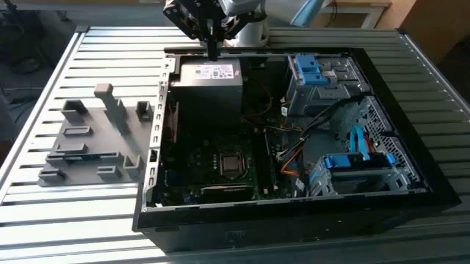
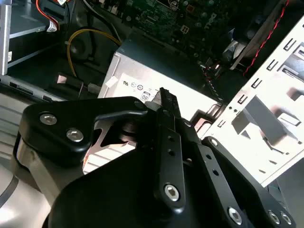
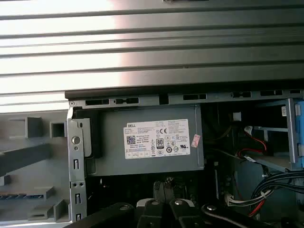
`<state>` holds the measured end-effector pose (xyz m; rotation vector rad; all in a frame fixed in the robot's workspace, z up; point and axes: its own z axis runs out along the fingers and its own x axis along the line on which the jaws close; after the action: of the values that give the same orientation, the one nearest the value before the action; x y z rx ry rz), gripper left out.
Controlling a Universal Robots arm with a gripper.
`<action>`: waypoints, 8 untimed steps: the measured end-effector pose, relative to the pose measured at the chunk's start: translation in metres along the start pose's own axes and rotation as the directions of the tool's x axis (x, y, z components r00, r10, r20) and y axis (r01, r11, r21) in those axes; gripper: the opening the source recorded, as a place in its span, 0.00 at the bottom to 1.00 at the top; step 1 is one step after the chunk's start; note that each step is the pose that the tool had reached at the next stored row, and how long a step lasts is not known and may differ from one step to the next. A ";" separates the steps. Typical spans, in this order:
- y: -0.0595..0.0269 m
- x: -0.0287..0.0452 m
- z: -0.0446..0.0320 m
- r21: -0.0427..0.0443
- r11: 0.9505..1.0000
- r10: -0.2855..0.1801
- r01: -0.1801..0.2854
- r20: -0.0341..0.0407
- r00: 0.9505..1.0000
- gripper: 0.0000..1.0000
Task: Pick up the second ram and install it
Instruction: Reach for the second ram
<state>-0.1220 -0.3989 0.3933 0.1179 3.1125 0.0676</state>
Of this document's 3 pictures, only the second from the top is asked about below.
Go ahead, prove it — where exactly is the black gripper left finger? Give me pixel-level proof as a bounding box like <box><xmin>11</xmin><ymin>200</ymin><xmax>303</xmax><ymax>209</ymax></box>
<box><xmin>13</xmin><ymin>87</ymin><xmax>187</xmax><ymax>210</ymax></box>

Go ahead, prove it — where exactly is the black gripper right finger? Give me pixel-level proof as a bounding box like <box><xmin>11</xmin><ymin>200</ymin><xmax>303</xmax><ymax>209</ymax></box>
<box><xmin>174</xmin><ymin>95</ymin><xmax>297</xmax><ymax>228</ymax></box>

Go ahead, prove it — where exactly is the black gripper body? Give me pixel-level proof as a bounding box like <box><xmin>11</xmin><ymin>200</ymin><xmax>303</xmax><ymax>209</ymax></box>
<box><xmin>44</xmin><ymin>147</ymin><xmax>228</xmax><ymax>228</ymax></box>

